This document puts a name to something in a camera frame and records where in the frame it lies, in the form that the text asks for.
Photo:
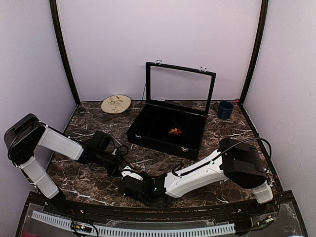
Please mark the black front rail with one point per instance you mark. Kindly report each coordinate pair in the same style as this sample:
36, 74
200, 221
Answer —
244, 213

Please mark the black frame post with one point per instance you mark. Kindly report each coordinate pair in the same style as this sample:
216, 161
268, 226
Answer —
62, 51
255, 51

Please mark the floral ceramic plate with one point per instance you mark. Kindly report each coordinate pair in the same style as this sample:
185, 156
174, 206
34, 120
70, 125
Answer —
116, 104

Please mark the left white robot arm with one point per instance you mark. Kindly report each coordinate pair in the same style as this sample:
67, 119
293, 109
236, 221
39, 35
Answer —
27, 134

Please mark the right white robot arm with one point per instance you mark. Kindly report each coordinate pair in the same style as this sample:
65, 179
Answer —
237, 161

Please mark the black display box with lid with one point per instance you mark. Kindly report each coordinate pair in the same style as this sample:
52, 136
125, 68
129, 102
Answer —
178, 97

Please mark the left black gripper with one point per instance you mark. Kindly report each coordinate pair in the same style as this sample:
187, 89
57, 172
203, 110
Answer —
119, 164

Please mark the dark blue mug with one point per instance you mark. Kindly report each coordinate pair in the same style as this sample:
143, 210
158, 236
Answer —
223, 109

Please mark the small circuit board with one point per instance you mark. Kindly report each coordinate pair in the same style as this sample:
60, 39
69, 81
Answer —
80, 227

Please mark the left black frame post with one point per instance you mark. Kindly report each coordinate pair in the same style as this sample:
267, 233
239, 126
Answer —
62, 51

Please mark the red yellow black argyle sock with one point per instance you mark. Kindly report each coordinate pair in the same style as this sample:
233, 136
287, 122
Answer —
176, 131

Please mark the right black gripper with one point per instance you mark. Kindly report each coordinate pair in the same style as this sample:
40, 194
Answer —
145, 176

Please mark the right black frame post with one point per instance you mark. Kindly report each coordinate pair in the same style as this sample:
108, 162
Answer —
255, 51

